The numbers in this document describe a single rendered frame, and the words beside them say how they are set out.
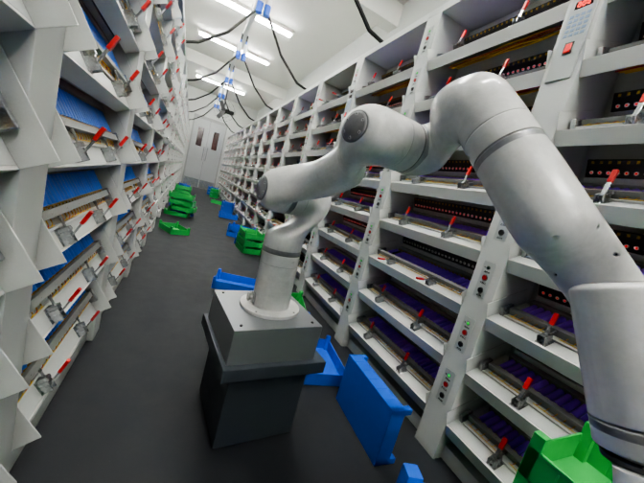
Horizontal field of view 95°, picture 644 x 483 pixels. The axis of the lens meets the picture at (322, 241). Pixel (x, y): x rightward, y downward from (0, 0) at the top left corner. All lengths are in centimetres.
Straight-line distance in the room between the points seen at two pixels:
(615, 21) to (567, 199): 97
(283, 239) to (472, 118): 58
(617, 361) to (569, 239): 13
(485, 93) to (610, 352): 33
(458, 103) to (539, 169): 15
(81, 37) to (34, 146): 21
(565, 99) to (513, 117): 70
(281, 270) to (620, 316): 72
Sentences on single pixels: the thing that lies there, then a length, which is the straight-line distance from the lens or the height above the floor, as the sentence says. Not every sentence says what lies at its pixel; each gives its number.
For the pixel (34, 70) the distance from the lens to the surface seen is 62.
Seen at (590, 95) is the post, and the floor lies 127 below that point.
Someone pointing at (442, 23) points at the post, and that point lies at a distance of 184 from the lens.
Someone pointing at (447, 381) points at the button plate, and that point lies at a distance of 121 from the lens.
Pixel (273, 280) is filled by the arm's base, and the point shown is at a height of 49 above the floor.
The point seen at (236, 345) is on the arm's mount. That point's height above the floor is 34.
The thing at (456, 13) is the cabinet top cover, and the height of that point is 175.
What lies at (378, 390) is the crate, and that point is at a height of 20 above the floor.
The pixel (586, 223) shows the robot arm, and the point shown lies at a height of 81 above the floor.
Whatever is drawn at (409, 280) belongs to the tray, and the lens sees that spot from 134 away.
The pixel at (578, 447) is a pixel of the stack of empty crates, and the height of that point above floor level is 43.
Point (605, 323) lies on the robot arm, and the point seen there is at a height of 72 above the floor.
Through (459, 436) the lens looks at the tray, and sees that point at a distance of 123.
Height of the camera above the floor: 77
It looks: 8 degrees down
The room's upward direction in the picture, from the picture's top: 15 degrees clockwise
